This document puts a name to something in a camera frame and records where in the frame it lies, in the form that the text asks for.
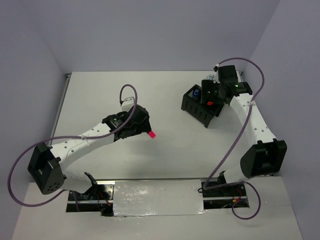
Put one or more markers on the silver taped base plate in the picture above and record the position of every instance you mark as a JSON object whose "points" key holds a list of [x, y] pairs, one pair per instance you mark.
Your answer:
{"points": [[157, 198]]}

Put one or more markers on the clear glue bottle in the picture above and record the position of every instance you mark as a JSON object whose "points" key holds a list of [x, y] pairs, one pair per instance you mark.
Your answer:
{"points": [[195, 94]]}

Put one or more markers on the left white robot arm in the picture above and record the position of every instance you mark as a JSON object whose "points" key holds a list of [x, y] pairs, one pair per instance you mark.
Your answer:
{"points": [[48, 164]]}

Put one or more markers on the black slotted organizer box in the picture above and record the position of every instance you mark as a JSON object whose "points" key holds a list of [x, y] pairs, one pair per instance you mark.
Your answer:
{"points": [[199, 111]]}

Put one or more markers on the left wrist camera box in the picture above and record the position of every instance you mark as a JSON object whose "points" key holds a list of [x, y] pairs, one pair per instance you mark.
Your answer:
{"points": [[127, 104]]}

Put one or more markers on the pink cap highlighter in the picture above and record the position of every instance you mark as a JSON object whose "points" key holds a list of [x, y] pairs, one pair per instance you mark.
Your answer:
{"points": [[151, 134]]}

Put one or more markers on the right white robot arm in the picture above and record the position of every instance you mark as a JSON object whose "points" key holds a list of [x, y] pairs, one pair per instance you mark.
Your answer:
{"points": [[266, 153]]}

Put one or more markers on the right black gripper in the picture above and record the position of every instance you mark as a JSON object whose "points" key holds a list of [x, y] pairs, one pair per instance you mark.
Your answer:
{"points": [[208, 85]]}

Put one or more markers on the blue round tape tub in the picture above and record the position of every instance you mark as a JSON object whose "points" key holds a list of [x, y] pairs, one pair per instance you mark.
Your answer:
{"points": [[211, 77]]}

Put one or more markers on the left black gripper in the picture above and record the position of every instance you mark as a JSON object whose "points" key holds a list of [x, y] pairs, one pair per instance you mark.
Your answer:
{"points": [[144, 126]]}

